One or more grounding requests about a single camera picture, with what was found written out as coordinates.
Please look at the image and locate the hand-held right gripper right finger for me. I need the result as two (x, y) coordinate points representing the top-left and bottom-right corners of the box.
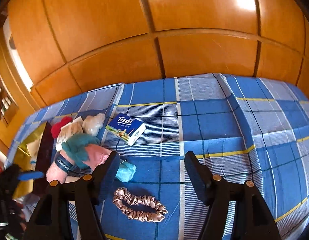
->
(184, 151), (276, 240)

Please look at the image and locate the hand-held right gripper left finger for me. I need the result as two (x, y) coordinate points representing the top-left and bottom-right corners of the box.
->
(26, 151), (120, 240)

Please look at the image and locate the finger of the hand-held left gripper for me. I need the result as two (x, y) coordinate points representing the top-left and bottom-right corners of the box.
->
(17, 170), (45, 182)

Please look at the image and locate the light blue fluffy cloth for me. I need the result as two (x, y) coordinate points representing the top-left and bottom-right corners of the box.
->
(115, 160), (137, 182)

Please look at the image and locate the pink dishcloth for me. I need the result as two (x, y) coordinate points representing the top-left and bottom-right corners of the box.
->
(46, 146), (113, 183)

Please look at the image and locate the pink satin scrunchie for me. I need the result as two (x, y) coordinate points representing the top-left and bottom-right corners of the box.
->
(113, 187), (168, 221)

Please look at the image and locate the maroon gold-lined gift box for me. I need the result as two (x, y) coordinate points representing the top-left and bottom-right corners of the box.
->
(11, 121), (59, 199)

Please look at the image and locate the teal fluffy plush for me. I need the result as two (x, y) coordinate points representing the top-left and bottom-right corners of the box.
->
(62, 134), (101, 169)

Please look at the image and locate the red fluffy plush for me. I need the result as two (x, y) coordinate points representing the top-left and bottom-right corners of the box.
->
(51, 116), (74, 138)

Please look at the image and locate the white knitted item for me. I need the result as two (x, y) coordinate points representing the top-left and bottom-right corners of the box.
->
(55, 119), (85, 152)

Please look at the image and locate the blue white tissue pack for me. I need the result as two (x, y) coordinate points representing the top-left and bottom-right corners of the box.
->
(105, 113), (146, 146)

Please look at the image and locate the clear plastic bag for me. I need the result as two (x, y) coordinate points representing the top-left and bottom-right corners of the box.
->
(82, 113), (106, 137)

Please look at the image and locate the wooden shelf cabinet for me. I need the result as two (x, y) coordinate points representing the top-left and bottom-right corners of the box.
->
(0, 15), (41, 155)

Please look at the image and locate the group of small bottles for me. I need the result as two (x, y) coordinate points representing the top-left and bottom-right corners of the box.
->
(0, 85), (13, 115)

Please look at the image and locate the wooden wardrobe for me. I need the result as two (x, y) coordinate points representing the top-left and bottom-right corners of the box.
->
(7, 0), (309, 110)

